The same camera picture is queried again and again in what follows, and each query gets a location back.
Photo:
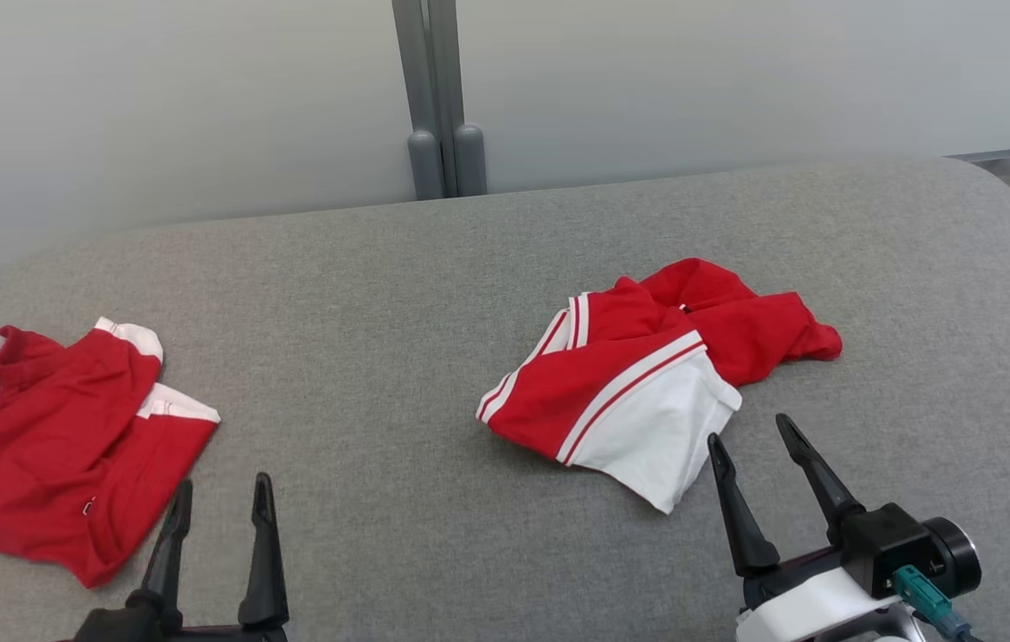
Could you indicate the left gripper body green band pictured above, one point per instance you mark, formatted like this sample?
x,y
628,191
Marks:
x,y
130,629

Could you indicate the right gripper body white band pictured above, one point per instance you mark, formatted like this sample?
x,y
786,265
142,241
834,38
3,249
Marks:
x,y
817,611

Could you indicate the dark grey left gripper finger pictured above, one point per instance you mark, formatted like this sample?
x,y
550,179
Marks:
x,y
168,553
264,562

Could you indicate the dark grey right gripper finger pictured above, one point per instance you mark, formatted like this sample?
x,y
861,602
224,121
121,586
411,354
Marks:
x,y
745,526
817,477

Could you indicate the plain red garment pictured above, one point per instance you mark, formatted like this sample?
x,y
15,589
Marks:
x,y
41,428

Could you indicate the red garment with white stripes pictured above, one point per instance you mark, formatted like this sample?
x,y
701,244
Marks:
x,y
576,383

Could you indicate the grey fabric sofa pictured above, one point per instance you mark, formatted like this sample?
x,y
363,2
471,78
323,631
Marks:
x,y
433,294

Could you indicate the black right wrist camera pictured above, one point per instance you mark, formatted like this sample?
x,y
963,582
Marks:
x,y
892,539

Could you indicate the teal right camera connector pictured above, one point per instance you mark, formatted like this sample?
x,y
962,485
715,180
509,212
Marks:
x,y
919,590

